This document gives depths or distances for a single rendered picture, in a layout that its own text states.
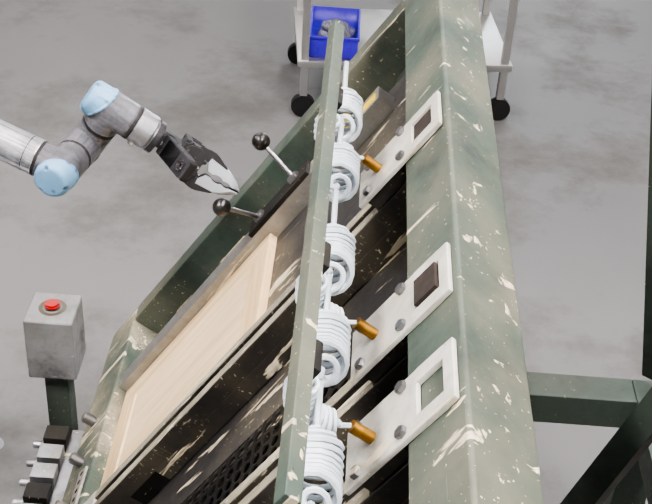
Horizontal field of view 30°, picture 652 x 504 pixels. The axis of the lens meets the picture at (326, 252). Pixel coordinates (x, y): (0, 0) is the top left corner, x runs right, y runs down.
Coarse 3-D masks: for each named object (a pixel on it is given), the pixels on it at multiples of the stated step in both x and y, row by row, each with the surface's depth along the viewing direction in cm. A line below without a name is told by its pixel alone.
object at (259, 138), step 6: (258, 132) 247; (252, 138) 247; (258, 138) 246; (264, 138) 246; (252, 144) 247; (258, 144) 246; (264, 144) 246; (270, 150) 247; (276, 156) 247; (282, 162) 247; (282, 168) 247; (288, 168) 246; (288, 174) 246; (294, 174) 245; (288, 180) 246; (294, 180) 245
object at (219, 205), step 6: (222, 198) 244; (216, 204) 243; (222, 204) 243; (228, 204) 244; (216, 210) 244; (222, 210) 243; (228, 210) 244; (234, 210) 247; (240, 210) 248; (252, 216) 250; (258, 216) 251
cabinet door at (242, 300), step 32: (256, 256) 250; (224, 288) 257; (256, 288) 238; (192, 320) 264; (224, 320) 245; (256, 320) 227; (192, 352) 252; (224, 352) 234; (160, 384) 259; (192, 384) 240; (128, 416) 265; (160, 416) 246; (128, 448) 253
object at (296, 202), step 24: (384, 96) 235; (360, 144) 238; (336, 168) 242; (288, 216) 249; (240, 264) 256; (216, 288) 260; (192, 312) 264; (168, 336) 268; (144, 360) 273; (120, 384) 278
